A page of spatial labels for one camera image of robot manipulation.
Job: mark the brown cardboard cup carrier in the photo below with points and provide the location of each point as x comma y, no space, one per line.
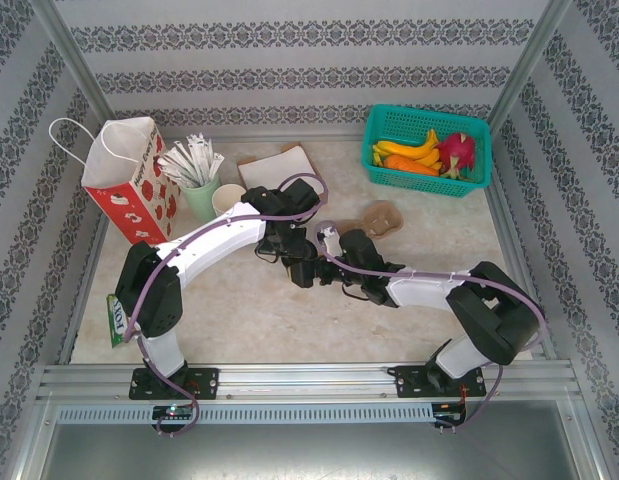
381,220

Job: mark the red and white paper gift bag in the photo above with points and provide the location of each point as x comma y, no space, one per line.
134,200

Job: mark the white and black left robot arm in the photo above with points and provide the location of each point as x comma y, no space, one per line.
214,240

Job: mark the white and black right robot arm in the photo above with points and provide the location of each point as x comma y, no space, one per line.
424,292

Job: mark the stack of paper cups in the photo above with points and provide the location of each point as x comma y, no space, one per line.
228,197

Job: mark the mint green plastic cup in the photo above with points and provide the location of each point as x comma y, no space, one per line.
199,200

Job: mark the orange carrot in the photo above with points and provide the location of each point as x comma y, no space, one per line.
409,164

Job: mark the yellow banana bunch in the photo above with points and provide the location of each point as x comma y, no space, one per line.
414,147

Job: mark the pink dragon fruit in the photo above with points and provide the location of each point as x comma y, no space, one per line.
456,150

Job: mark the teal plastic basket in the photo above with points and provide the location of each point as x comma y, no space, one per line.
419,120

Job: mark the grey metal front panel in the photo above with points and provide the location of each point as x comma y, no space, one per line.
309,455

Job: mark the small electronics board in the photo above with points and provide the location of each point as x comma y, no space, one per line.
449,411
171,412

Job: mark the green snack packet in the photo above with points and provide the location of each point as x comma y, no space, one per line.
116,320

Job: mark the aluminium back rail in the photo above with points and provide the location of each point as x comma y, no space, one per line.
289,137

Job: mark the aluminium mounting rail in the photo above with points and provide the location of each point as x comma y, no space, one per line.
304,380

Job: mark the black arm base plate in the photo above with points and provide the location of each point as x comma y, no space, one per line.
204,382
409,382

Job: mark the aluminium frame post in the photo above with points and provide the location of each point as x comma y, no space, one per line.
531,60
77,60

